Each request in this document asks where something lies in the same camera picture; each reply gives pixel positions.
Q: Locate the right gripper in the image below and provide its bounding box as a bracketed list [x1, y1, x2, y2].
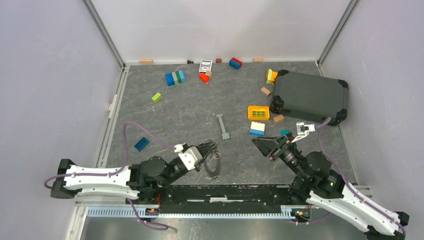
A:
[250, 131, 309, 181]

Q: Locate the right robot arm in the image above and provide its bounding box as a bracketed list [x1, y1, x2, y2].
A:
[252, 133, 410, 240]

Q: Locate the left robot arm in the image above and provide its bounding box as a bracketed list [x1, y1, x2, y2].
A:
[46, 140, 218, 204]

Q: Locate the white and blue brick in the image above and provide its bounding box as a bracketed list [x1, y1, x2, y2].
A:
[249, 121, 266, 137]

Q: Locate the teal small block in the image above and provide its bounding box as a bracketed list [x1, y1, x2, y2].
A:
[280, 129, 290, 136]

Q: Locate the grey toy axle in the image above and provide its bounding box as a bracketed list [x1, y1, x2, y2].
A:
[216, 114, 230, 142]

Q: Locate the yellow window brick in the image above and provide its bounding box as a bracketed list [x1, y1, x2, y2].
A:
[247, 105, 270, 121]

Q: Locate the tan wooden block near case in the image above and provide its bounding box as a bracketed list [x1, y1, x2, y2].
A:
[260, 87, 272, 96]

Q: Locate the dark blue flat brick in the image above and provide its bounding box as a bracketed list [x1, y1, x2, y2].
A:
[134, 137, 150, 152]

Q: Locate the lime green block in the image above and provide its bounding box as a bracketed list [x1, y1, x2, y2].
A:
[151, 92, 162, 103]

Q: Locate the red orange brick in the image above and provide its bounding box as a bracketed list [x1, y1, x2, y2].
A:
[199, 73, 209, 84]

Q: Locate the orange green brown brick stack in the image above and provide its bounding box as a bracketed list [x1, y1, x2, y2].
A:
[265, 68, 278, 85]

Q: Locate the dark grey hard case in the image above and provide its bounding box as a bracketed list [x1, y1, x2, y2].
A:
[269, 69, 349, 126]

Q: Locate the blue grey green brick stack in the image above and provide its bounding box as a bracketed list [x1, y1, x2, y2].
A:
[165, 70, 186, 87]

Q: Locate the playing card box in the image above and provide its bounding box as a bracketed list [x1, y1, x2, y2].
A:
[198, 59, 213, 73]

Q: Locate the red and blue brick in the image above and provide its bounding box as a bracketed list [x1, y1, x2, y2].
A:
[228, 57, 243, 70]

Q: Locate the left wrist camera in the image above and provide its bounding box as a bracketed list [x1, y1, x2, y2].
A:
[174, 144, 194, 171]

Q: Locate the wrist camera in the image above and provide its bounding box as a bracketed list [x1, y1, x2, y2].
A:
[174, 144, 194, 171]
[291, 122, 316, 143]

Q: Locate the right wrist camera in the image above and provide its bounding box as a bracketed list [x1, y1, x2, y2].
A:
[291, 122, 316, 143]

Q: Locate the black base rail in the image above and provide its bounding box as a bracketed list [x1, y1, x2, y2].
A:
[133, 184, 307, 214]

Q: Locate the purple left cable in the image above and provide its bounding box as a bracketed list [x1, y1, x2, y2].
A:
[43, 121, 180, 231]

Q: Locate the tan wooden block at wall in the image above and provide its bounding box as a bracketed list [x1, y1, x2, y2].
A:
[139, 59, 154, 65]

